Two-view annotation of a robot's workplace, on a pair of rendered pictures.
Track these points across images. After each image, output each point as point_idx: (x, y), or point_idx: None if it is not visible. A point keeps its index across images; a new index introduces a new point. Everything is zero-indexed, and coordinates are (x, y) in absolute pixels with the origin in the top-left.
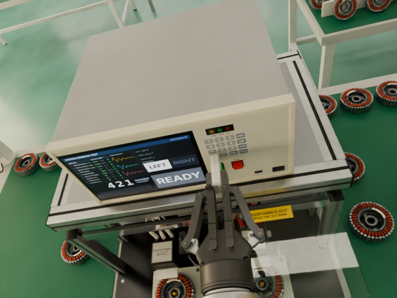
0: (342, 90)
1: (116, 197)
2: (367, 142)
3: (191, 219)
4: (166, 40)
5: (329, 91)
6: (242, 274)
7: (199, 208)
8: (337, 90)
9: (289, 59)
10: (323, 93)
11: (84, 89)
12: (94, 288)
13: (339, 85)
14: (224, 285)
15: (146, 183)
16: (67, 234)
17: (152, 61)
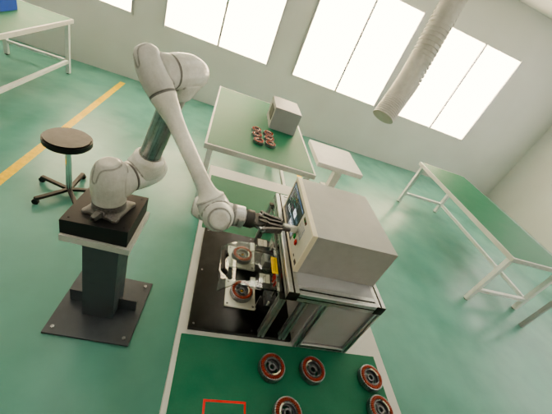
0: (393, 408)
1: (285, 210)
2: (336, 402)
3: (270, 214)
4: (358, 217)
5: (390, 397)
6: (250, 217)
7: (274, 218)
8: (393, 403)
9: (376, 301)
10: (388, 390)
11: (328, 189)
12: (248, 230)
13: (398, 408)
14: (247, 211)
15: (289, 216)
16: (272, 203)
17: (343, 209)
